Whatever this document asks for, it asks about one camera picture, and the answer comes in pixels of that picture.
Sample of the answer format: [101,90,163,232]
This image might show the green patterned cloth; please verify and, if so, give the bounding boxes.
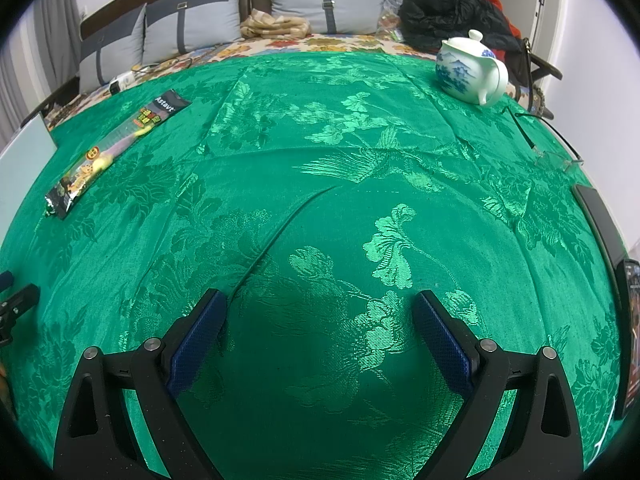
[0,50,626,480]

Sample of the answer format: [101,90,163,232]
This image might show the floral bedsheet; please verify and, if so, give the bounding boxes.
[20,30,551,131]

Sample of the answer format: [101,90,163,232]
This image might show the white door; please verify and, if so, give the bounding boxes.
[487,0,566,81]

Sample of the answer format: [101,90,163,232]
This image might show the long black snack packet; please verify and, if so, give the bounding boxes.
[44,88,193,221]

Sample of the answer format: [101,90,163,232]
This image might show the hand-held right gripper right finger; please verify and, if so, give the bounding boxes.
[412,290,583,480]

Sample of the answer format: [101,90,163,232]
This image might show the white cardboard box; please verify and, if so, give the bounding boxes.
[0,112,58,216]

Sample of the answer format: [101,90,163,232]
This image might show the thin-framed eyeglasses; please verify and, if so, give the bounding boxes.
[502,105,586,176]

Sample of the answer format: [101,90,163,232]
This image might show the black jacket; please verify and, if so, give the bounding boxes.
[399,0,521,53]

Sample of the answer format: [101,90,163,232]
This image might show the charger cable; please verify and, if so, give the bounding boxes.
[130,55,193,73]

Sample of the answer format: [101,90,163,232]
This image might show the dark handbag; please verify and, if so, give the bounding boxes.
[510,35,563,121]

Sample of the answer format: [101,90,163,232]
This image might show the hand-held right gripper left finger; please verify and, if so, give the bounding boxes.
[52,288,228,480]

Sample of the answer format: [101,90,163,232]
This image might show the beige folded blanket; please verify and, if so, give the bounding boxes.
[240,7,311,40]

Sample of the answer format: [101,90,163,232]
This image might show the grey curtain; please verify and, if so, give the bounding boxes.
[0,0,83,136]

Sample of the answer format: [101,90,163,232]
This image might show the white blue porcelain teapot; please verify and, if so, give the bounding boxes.
[435,29,510,107]

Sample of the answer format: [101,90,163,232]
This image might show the black flat slab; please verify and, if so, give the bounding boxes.
[572,184,628,281]

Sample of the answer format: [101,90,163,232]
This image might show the black smartphone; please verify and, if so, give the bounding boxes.
[614,258,640,421]

